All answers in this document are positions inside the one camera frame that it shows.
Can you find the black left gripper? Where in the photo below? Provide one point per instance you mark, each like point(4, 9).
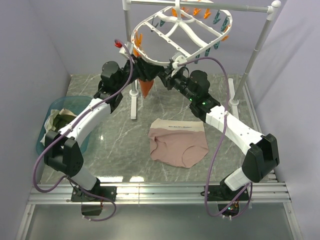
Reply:
point(146, 70)

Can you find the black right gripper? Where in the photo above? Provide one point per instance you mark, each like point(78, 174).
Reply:
point(167, 78)

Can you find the orange underwear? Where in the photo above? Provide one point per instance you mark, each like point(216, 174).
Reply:
point(145, 87)

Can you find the white oval clip hanger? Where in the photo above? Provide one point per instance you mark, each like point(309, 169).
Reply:
point(157, 49)

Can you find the pink underwear white waistband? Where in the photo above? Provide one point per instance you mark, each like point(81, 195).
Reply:
point(177, 143)

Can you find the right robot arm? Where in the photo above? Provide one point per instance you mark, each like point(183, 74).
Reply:
point(261, 154)

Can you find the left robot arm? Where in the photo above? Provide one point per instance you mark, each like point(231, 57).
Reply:
point(62, 148)

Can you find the white rack foot left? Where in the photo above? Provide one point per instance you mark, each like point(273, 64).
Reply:
point(134, 94)

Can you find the white rack foot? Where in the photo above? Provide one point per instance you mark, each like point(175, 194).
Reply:
point(134, 94)
point(233, 103)

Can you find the white rack foot right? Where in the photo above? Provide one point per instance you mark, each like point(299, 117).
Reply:
point(233, 103)

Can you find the teal plastic basket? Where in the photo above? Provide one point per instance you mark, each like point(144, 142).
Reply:
point(76, 104)

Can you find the pile of clothes in basket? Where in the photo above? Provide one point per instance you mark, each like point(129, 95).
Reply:
point(56, 120)

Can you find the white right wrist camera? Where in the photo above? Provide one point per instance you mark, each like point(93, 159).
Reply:
point(177, 60)

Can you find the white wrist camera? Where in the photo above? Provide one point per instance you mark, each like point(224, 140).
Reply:
point(125, 49)
point(177, 60)

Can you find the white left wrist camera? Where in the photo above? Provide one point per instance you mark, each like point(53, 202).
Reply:
point(125, 49)

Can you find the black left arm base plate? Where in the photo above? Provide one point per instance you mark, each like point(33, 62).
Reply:
point(100, 193)

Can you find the silver clothes rack frame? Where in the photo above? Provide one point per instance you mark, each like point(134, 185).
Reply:
point(174, 16)

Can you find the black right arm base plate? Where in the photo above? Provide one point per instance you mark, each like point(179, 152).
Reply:
point(222, 193)

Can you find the aluminium rail front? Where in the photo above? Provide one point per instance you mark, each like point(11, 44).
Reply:
point(157, 193)

